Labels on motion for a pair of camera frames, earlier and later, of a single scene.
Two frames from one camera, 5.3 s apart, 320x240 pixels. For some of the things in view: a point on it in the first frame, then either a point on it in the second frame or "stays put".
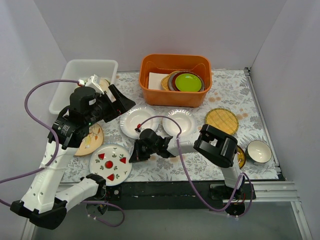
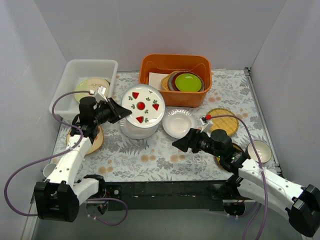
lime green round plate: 188,82 stays put
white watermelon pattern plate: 111,162 -> 147,104
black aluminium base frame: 174,195 stays put
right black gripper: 139,152 -> 191,139
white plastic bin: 80,69 stays put
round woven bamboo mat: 223,119 stays put
